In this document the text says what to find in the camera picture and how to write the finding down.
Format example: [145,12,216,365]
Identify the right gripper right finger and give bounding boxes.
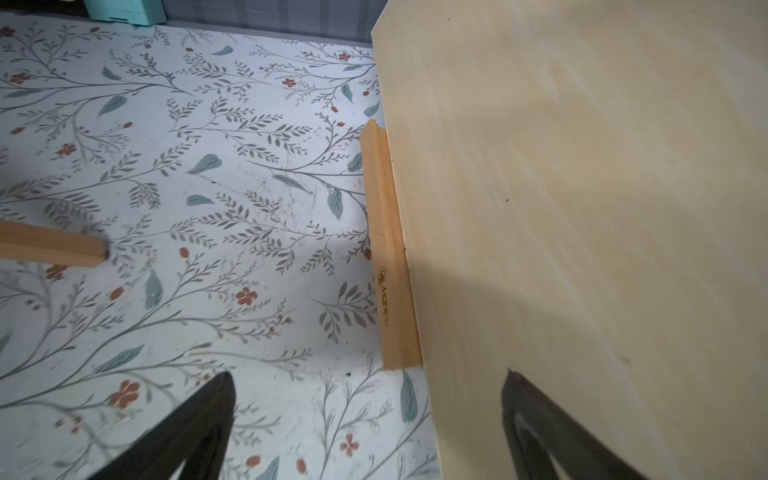
[501,371,644,479]

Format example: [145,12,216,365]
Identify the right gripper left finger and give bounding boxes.
[90,372,236,480]

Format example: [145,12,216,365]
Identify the small wooden easel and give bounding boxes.
[360,119,422,370]

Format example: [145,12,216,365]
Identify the plywood board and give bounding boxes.
[372,1,767,479]

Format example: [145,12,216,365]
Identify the teal wall clip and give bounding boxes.
[84,0,167,26]

